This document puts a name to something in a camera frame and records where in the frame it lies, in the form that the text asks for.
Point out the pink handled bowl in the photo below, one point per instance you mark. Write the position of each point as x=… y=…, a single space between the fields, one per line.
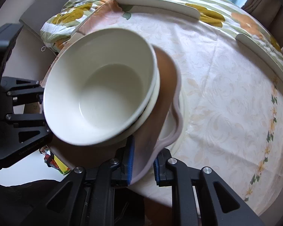
x=147 y=144

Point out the yellow duck plate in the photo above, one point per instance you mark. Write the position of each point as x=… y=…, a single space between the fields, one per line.
x=170 y=123

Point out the grey headboard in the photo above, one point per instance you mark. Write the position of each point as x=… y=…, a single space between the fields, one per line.
x=39 y=12

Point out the cream cartoon bowl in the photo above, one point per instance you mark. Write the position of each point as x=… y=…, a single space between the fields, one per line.
x=145 y=114

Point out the white ribbed bowl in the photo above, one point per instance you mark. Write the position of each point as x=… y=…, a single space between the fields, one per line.
x=99 y=86

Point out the yellow snack packet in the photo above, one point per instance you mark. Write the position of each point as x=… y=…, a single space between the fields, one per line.
x=52 y=161

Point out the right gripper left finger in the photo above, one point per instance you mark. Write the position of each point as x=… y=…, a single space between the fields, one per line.
x=86 y=196

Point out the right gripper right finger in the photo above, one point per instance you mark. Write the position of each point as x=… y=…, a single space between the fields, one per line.
x=201 y=196

